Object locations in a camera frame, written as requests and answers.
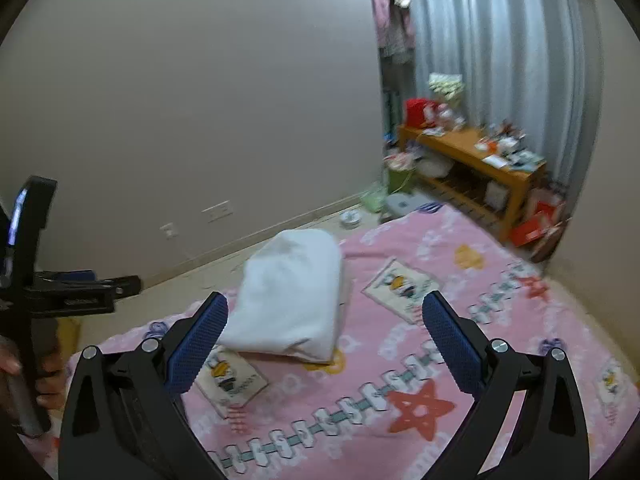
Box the white printed hoodie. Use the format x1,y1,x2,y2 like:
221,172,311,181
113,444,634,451
219,229,344,364

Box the pink hanging clothes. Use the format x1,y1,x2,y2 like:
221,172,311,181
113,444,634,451
371,0,414,64

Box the person's left hand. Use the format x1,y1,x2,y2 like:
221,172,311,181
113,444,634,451
1,340,66,415

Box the pink patterned bed sheet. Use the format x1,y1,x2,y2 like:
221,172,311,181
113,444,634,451
34,202,629,480

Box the red orange box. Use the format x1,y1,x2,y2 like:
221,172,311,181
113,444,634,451
509,188,567,263

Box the wooden low desk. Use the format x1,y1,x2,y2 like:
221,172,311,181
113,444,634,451
398,126,546,244

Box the green storage bin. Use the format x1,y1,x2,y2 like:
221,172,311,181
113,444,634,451
386,167,414,195

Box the red gift bag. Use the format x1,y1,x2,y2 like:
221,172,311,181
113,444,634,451
405,98,440,129

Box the white flower bouquet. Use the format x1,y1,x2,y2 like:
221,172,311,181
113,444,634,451
428,73,465,106

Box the grey striped curtain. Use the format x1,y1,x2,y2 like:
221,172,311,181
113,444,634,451
410,0,601,186

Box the white wall socket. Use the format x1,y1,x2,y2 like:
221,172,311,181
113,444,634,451
202,200,234,222

